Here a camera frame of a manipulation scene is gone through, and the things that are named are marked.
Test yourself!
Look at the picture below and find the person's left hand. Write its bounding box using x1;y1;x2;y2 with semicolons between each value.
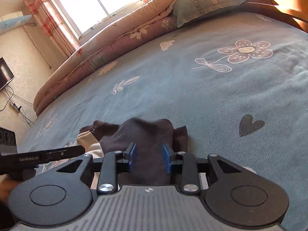
0;177;18;199

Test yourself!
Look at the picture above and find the wall power strip with cables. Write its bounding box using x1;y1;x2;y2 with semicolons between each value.
0;87;34;127

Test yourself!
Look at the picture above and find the white power strip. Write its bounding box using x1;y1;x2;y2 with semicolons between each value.
10;101;22;113

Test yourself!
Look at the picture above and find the wall television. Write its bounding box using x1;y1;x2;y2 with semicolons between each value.
0;57;15;91

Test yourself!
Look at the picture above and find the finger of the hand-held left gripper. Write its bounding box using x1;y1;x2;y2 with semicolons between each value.
42;145;86;162

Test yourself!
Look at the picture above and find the white wall air conditioner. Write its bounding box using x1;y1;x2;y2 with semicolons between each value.
0;12;33;33

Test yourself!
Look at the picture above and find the bed with blue floral sheet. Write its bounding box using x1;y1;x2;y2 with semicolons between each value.
17;11;308;231

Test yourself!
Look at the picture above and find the pink floral folded quilt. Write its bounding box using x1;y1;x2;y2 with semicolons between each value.
33;0;193;116

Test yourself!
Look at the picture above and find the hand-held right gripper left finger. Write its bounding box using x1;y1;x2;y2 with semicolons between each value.
56;142;138;194

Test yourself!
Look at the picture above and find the blue-green floral pillow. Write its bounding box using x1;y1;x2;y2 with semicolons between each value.
172;0;246;28

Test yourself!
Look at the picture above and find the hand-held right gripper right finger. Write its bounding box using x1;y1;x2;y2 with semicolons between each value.
162;144;242;194

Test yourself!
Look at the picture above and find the white and navy raglan sweatshirt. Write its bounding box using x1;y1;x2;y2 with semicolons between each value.
77;117;258;190

